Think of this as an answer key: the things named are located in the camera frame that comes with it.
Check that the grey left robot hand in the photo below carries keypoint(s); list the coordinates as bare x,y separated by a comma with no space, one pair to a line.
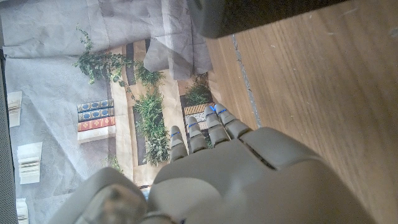
242,180

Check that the black cylindrical speaker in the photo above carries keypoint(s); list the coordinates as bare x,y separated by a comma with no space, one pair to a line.
248,15

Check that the printed fabric backdrop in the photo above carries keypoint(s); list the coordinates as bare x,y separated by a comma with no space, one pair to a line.
46,77

